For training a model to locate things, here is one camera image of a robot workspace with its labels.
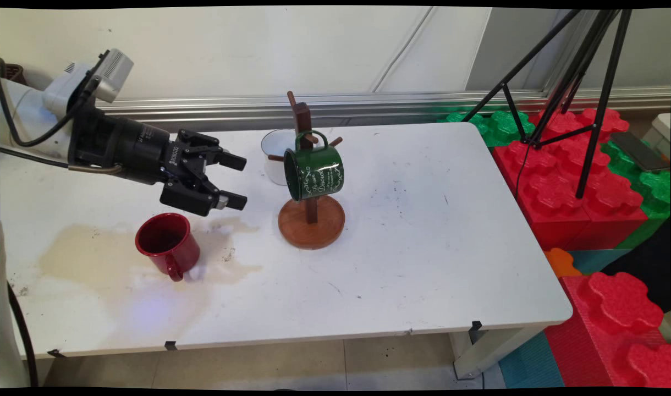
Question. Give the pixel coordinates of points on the dark brown wicker basket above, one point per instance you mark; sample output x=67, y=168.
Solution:
x=14, y=71

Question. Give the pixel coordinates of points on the teal foam mat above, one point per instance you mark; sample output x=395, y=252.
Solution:
x=531, y=363

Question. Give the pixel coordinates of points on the white table leg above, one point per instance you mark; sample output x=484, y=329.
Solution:
x=487, y=349

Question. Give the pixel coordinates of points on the red foam block ribbed side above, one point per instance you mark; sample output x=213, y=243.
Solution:
x=616, y=324

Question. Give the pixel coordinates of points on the green enamel mug white print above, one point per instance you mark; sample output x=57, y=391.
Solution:
x=316, y=170

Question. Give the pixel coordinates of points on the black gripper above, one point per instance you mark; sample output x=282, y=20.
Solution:
x=121, y=148

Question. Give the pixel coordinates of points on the red mug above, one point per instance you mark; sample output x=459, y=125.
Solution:
x=170, y=247

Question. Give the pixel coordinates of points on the small black table clip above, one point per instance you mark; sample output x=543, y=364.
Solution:
x=56, y=353
x=171, y=345

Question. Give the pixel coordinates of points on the white grey wrist camera box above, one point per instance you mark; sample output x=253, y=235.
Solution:
x=93, y=80

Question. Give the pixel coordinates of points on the large green foam block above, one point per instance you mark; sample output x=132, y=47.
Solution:
x=652, y=192

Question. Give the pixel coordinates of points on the aluminium wall rail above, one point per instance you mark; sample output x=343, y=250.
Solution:
x=368, y=104

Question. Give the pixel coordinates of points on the black phone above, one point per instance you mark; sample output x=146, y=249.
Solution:
x=641, y=151

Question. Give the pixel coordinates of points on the small green foam block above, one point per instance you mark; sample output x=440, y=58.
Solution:
x=500, y=126

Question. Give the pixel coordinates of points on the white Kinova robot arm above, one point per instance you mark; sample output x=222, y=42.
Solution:
x=30, y=121

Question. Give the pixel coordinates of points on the black tripod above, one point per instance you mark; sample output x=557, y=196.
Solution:
x=591, y=110

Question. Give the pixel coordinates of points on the orange foam piece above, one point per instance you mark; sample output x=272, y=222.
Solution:
x=562, y=263

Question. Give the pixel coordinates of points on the red foam block under tripod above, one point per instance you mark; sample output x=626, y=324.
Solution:
x=566, y=187

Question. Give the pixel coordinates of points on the brown wooden mug tree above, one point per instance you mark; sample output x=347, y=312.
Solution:
x=311, y=225

